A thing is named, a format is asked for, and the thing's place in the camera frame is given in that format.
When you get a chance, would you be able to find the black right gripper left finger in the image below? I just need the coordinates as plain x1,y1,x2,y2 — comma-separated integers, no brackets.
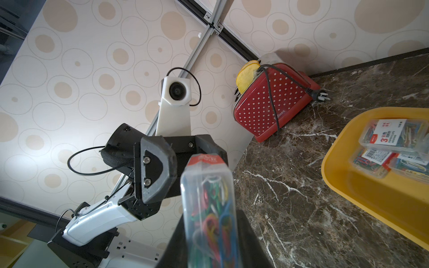
156,221,188,268

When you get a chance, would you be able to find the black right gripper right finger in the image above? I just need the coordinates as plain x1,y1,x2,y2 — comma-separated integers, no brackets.
236,209,273,268

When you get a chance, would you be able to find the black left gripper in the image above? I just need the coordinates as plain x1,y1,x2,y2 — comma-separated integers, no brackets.
134,135,228,221

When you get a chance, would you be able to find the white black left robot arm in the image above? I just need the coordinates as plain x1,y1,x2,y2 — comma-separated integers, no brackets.
48,124,227,268

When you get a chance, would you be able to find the yellow plastic storage tray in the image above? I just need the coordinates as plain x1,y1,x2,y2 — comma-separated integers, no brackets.
321,107,429,250

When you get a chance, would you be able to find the paper clip box barcode label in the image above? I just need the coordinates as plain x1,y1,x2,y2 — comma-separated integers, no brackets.
359,118,429,154

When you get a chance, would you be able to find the yellow toast slice right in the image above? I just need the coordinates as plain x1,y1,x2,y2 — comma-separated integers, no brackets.
236,60,260,95

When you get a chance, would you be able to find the red polka dot toaster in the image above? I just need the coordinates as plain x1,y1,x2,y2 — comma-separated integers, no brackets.
233,52,329,142

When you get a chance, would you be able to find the black toaster power cable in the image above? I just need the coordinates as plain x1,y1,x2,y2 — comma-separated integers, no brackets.
256,64,331,135

